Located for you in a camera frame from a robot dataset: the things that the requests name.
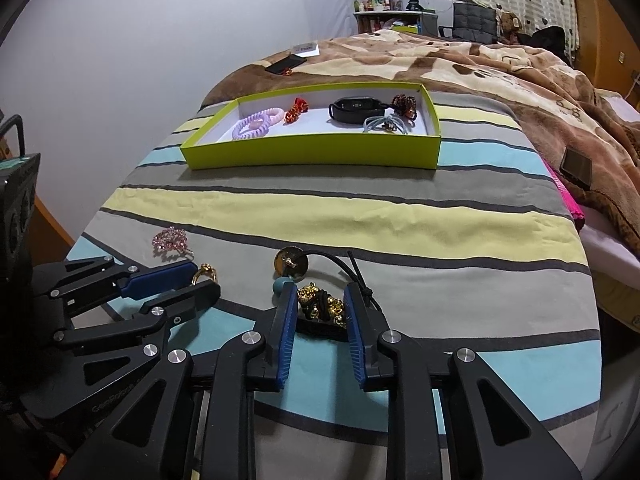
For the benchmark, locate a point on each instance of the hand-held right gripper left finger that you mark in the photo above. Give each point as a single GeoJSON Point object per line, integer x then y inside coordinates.
{"type": "Point", "coordinates": [284, 340]}

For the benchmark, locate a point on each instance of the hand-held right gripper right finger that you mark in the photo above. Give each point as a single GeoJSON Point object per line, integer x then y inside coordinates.
{"type": "Point", "coordinates": [356, 340]}

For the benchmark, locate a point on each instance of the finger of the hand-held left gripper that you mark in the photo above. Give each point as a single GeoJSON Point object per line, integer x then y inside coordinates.
{"type": "Point", "coordinates": [165, 312]}
{"type": "Point", "coordinates": [160, 280]}

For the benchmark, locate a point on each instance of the green cardboard box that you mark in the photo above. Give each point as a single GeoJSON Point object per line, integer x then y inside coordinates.
{"type": "Point", "coordinates": [310, 155]}

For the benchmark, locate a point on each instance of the black smart band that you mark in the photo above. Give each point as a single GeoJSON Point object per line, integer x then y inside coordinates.
{"type": "Point", "coordinates": [352, 115]}

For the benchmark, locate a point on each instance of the pink crystal hair clip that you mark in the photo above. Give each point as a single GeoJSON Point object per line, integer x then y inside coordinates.
{"type": "Point", "coordinates": [170, 241]}

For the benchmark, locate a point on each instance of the striped bed sheet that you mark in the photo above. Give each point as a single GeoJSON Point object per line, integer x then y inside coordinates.
{"type": "Point", "coordinates": [400, 220]}

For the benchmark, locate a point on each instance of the black smartphone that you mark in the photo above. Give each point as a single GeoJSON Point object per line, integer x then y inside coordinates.
{"type": "Point", "coordinates": [285, 64]}

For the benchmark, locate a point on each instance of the pink cloth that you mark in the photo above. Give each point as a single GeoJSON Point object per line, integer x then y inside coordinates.
{"type": "Point", "coordinates": [567, 200]}

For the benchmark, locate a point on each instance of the mattress with yellow skirt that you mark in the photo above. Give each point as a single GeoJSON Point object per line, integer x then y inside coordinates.
{"type": "Point", "coordinates": [615, 270]}

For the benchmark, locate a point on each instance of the small white box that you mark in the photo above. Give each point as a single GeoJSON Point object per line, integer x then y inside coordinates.
{"type": "Point", "coordinates": [306, 49]}

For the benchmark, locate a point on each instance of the black phone on blanket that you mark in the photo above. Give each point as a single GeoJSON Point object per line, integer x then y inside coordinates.
{"type": "Point", "coordinates": [576, 167]}

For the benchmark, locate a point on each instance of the brown plush blanket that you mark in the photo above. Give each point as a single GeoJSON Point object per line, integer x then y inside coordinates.
{"type": "Point", "coordinates": [500, 90]}

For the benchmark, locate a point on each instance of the small green box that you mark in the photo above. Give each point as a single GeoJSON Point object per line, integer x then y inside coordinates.
{"type": "Point", "coordinates": [404, 28]}

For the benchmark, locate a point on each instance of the black office chair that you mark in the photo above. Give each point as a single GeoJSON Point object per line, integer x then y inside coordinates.
{"type": "Point", "coordinates": [472, 22]}

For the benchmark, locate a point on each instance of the brown teddy bear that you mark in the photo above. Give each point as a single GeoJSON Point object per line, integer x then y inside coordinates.
{"type": "Point", "coordinates": [509, 25]}

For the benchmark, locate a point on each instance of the black bag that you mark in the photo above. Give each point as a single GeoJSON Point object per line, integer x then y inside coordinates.
{"type": "Point", "coordinates": [549, 40]}

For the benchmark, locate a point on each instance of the wooden wardrobe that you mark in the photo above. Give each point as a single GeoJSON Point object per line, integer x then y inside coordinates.
{"type": "Point", "coordinates": [610, 20]}

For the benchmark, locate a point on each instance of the wooden door frame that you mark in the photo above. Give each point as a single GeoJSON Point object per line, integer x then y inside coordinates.
{"type": "Point", "coordinates": [52, 222]}

